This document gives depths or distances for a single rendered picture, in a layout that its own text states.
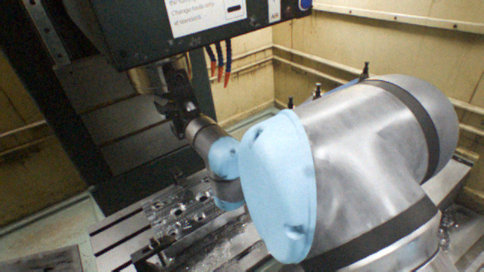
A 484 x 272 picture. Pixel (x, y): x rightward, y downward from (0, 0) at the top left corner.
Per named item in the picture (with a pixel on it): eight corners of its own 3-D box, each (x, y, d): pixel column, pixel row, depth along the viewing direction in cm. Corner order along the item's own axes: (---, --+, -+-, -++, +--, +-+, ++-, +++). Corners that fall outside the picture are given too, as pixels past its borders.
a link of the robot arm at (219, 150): (221, 191, 54) (215, 159, 49) (196, 162, 62) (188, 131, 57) (254, 173, 57) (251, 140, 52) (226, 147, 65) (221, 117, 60)
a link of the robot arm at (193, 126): (189, 131, 57) (223, 116, 60) (180, 122, 60) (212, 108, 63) (196, 159, 61) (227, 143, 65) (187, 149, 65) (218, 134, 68)
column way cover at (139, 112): (206, 137, 144) (182, 34, 113) (112, 179, 125) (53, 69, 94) (201, 134, 147) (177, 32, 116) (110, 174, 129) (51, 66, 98)
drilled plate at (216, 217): (244, 212, 97) (243, 202, 95) (167, 259, 86) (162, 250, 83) (212, 177, 114) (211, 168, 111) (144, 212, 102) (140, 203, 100)
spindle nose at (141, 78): (187, 64, 81) (177, 20, 74) (200, 85, 69) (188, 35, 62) (131, 78, 78) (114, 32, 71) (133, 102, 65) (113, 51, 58)
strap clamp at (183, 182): (194, 200, 110) (186, 172, 101) (187, 205, 109) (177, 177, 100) (181, 182, 119) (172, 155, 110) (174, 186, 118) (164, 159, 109)
